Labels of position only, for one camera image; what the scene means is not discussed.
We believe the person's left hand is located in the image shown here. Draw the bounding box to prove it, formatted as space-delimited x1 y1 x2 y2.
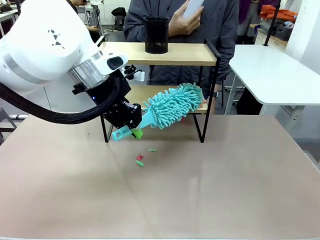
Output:
208 98 219 115

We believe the person's right hand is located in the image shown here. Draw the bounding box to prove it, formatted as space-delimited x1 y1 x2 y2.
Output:
168 6 205 39

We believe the purple clothing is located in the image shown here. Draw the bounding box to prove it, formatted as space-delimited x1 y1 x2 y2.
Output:
237 0 279 23

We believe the teal chenille duster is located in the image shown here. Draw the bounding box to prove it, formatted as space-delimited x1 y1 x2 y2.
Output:
111 82 205 142

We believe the black-framed wooden two-tier shelf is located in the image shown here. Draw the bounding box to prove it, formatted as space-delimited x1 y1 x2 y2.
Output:
95 36 222 144

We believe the black bag on stool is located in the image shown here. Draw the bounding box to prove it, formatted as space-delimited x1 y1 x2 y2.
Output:
110 6 128 19

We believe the grey storage crate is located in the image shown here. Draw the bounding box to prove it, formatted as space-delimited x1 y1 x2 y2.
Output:
276 22 294 41

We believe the large white table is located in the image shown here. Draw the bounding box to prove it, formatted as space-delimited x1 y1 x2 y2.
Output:
228 44 320 115

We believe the black mesh pen holder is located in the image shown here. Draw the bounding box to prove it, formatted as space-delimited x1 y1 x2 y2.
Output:
143 15 170 55

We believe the person in grey jacket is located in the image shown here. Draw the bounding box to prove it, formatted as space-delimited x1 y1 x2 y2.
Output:
123 0 240 115

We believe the black pole stand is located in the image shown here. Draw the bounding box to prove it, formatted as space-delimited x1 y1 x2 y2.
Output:
262 0 283 48

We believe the orange cloth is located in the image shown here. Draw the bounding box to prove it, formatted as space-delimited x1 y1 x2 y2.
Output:
259 4 299 23

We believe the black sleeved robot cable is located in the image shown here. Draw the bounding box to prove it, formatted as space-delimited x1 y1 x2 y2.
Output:
0 81 126 125

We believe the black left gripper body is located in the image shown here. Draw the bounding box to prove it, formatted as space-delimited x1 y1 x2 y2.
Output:
72 74 143 130

